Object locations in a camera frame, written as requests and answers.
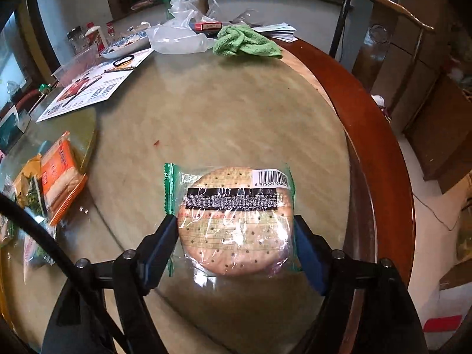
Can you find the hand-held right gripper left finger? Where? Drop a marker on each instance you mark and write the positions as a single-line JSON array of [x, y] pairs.
[[160, 252]]

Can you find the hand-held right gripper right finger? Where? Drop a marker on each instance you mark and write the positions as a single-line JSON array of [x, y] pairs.
[[309, 254]]

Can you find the round cracker packet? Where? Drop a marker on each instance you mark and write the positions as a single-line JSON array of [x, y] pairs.
[[232, 228]]

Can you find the pile of snack packets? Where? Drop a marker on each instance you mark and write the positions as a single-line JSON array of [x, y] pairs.
[[59, 177]]

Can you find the red and white box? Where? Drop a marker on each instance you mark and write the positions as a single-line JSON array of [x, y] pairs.
[[442, 330]]

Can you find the printed flyer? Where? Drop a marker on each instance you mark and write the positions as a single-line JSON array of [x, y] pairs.
[[84, 88]]

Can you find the low wooden cabinet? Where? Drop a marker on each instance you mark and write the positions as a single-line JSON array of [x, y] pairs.
[[442, 129]]

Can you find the green tissue box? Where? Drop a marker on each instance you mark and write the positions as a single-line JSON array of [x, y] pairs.
[[9, 125]]

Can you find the clear plastic container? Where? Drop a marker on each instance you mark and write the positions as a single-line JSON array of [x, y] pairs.
[[77, 65]]

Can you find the blue patterned plate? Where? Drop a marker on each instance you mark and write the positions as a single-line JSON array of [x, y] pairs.
[[123, 44]]

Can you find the white plastic bag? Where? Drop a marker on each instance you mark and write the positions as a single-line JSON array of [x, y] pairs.
[[173, 37]]

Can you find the green cloth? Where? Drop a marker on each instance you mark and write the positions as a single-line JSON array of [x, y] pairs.
[[247, 40]]

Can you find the stack of white papers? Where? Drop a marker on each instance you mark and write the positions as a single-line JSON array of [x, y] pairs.
[[280, 32]]

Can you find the white jar with red label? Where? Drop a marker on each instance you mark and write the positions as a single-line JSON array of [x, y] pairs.
[[94, 37]]

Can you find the glass jars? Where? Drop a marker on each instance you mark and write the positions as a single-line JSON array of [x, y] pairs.
[[75, 40]]

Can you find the small red flat box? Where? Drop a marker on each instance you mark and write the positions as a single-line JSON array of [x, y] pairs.
[[207, 26]]

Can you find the wooden chair with horned back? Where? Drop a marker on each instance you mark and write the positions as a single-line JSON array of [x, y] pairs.
[[383, 3]]

